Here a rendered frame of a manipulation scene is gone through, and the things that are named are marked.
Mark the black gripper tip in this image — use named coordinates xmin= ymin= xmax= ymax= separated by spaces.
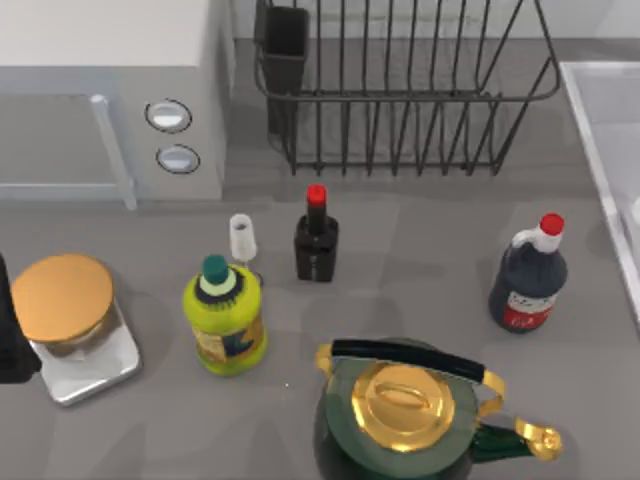
xmin=0 ymin=253 xmax=43 ymax=385

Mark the yellow-green bottle with green cap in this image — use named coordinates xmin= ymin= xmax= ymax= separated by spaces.
xmin=182 ymin=254 xmax=268 ymax=377

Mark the black cutlery holder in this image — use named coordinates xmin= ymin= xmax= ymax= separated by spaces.
xmin=253 ymin=4 xmax=310 ymax=152

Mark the microwave oven door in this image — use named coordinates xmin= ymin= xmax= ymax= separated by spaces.
xmin=0 ymin=92 xmax=138 ymax=211

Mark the small black bottle red cap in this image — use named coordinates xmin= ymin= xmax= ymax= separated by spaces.
xmin=293 ymin=183 xmax=340 ymax=284

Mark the glass jar with golden lid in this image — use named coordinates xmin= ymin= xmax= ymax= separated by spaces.
xmin=10 ymin=253 xmax=123 ymax=360

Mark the pale microwave oven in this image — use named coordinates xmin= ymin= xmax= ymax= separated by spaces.
xmin=0 ymin=0 xmax=236 ymax=211

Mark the clear wine glass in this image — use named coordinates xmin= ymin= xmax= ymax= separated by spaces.
xmin=229 ymin=213 xmax=264 ymax=287

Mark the green and gold kettle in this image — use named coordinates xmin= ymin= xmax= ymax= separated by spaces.
xmin=313 ymin=338 xmax=563 ymax=480

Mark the dark wire dish rack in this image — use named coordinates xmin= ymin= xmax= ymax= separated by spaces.
xmin=252 ymin=0 xmax=561 ymax=178

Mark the microwave door handle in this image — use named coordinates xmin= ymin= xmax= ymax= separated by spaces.
xmin=89 ymin=93 xmax=139 ymax=211

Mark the large dark bottle red cap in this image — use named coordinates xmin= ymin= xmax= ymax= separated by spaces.
xmin=488 ymin=212 xmax=569 ymax=335

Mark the round microwave knob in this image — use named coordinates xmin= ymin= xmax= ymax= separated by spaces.
xmin=144 ymin=98 xmax=194 ymax=135
xmin=155 ymin=143 xmax=202 ymax=176

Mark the silver square scale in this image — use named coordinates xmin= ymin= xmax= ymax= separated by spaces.
xmin=29 ymin=319 xmax=144 ymax=407

